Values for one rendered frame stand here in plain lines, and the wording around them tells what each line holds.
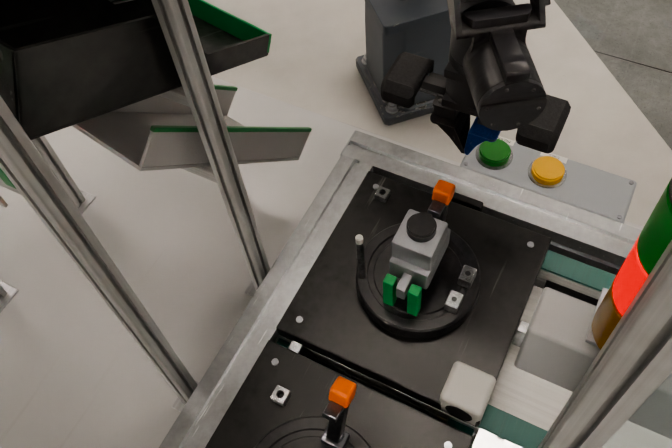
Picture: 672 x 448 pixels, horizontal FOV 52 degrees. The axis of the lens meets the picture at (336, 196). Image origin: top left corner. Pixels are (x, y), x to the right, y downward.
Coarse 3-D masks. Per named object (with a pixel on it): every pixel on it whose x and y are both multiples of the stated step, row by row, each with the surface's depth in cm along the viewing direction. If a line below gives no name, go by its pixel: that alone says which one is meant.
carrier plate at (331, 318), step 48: (336, 240) 83; (480, 240) 82; (528, 240) 82; (336, 288) 80; (480, 288) 78; (528, 288) 78; (288, 336) 78; (336, 336) 76; (384, 336) 76; (480, 336) 75; (432, 384) 73
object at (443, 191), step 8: (440, 184) 74; (448, 184) 74; (440, 192) 73; (448, 192) 73; (440, 200) 74; (448, 200) 74; (432, 208) 74; (440, 208) 74; (432, 216) 77; (440, 216) 76
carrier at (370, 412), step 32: (288, 352) 76; (256, 384) 74; (288, 384) 74; (320, 384) 73; (224, 416) 72; (256, 416) 72; (288, 416) 72; (320, 416) 70; (352, 416) 71; (384, 416) 71; (416, 416) 71
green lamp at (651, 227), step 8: (664, 192) 33; (664, 200) 33; (656, 208) 34; (664, 208) 32; (656, 216) 34; (664, 216) 33; (648, 224) 35; (656, 224) 33; (664, 224) 33; (648, 232) 35; (656, 232) 34; (664, 232) 33; (640, 240) 36; (648, 240) 35; (656, 240) 34; (664, 240) 33; (640, 248) 36; (648, 248) 35; (656, 248) 34; (664, 248) 33; (640, 256) 36; (648, 256) 35; (656, 256) 34; (648, 264) 35; (648, 272) 35
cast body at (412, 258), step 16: (416, 224) 69; (432, 224) 69; (400, 240) 69; (416, 240) 69; (432, 240) 69; (448, 240) 74; (400, 256) 71; (416, 256) 69; (432, 256) 68; (400, 272) 72; (416, 272) 71; (432, 272) 72; (400, 288) 71
